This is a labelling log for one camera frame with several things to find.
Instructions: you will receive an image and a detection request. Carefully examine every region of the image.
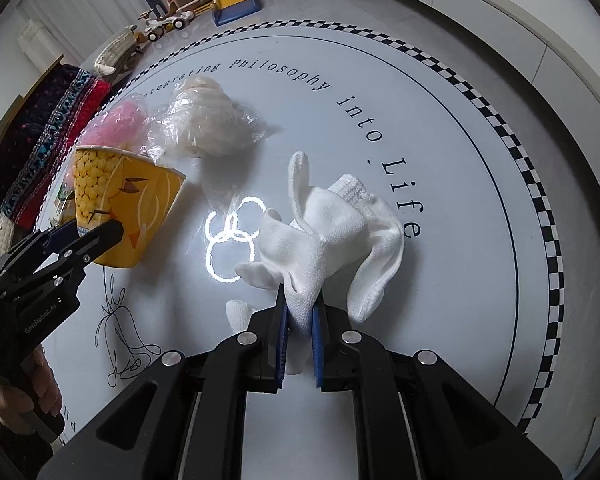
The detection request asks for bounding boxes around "person's left hand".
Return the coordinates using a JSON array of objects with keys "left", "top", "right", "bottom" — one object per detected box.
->
[{"left": 0, "top": 343, "right": 65, "bottom": 436}]

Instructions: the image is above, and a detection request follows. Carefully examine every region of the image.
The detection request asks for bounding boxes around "pink foam net bag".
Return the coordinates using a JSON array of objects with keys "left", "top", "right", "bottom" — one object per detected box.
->
[{"left": 64, "top": 94, "right": 149, "bottom": 186}]

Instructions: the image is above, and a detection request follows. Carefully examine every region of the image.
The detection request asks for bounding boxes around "yellow paper cup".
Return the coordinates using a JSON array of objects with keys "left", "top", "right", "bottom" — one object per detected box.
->
[{"left": 72, "top": 145, "right": 185, "bottom": 269}]

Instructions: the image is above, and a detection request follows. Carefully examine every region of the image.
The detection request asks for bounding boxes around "white toy ride-on car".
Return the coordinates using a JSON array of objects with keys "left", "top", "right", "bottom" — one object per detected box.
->
[{"left": 135, "top": 10, "right": 195, "bottom": 44}]

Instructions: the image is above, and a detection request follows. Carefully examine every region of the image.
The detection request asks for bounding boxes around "clear bag white stuffing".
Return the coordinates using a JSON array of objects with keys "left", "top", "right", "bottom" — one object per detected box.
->
[{"left": 148, "top": 76, "right": 280, "bottom": 164}]

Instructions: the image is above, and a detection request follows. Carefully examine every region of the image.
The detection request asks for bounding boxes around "white curtain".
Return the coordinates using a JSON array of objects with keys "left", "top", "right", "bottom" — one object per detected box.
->
[{"left": 16, "top": 0, "right": 145, "bottom": 70}]

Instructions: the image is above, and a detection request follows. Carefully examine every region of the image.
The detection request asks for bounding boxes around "green snack wrapper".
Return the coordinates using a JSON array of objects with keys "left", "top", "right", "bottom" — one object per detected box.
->
[{"left": 50, "top": 183, "right": 76, "bottom": 228}]

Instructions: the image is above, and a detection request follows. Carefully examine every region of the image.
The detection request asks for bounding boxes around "table with patterned quilt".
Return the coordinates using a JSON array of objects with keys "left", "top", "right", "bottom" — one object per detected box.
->
[{"left": 0, "top": 63, "right": 111, "bottom": 231}]

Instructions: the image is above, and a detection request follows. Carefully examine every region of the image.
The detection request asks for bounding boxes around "white woven basket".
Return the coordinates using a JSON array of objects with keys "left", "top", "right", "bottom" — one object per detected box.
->
[{"left": 93, "top": 25, "right": 147, "bottom": 80}]

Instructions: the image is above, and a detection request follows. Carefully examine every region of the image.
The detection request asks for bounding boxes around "white sock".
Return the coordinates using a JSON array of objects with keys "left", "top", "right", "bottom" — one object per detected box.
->
[{"left": 225, "top": 149, "right": 406, "bottom": 376}]

